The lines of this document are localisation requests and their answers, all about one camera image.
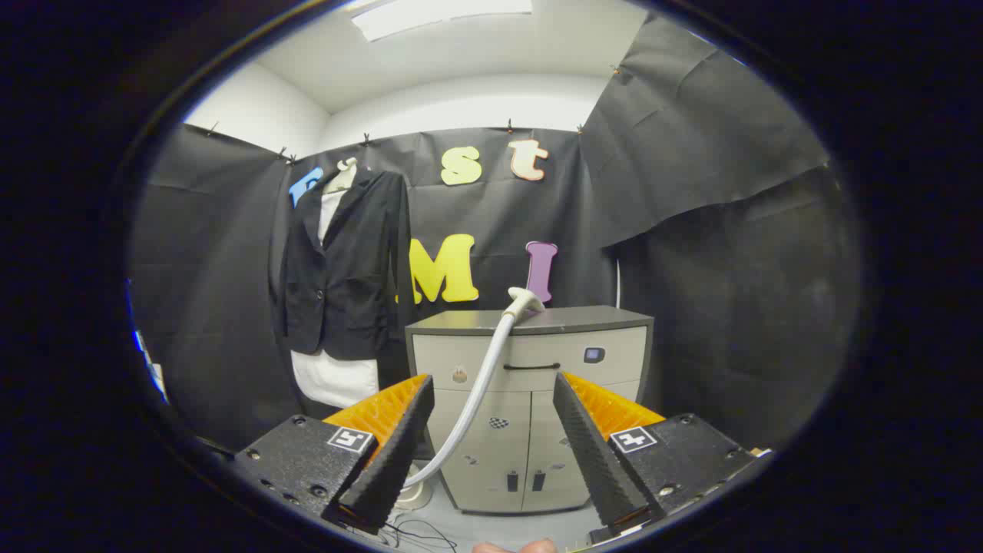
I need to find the cream plastic hanger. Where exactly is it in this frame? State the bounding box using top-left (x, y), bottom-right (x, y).
top-left (323, 157), bottom-right (359, 194)

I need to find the white equipment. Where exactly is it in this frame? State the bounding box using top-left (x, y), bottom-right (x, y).
top-left (131, 326), bottom-right (170, 404)

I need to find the black backdrop cloth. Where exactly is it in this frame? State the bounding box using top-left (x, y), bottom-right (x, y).
top-left (127, 12), bottom-right (865, 462)

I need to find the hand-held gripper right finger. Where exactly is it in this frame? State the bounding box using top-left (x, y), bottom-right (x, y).
top-left (553, 372), bottom-right (757, 538)

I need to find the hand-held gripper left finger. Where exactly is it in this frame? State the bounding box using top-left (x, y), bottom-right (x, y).
top-left (233, 374), bottom-right (435, 536)

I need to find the row of small black clips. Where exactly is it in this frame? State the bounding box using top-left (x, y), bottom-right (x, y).
top-left (206, 65), bottom-right (621, 166)

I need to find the long ceiling light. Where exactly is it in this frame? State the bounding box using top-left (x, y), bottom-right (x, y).
top-left (349, 0), bottom-right (535, 43)

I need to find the black blazer jacket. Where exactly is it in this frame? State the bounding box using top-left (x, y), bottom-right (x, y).
top-left (269, 167), bottom-right (412, 362)

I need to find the grey cabinet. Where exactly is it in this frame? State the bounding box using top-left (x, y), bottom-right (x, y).
top-left (405, 305), bottom-right (655, 514)

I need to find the black cable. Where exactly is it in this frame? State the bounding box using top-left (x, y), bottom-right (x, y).
top-left (342, 516), bottom-right (459, 552)

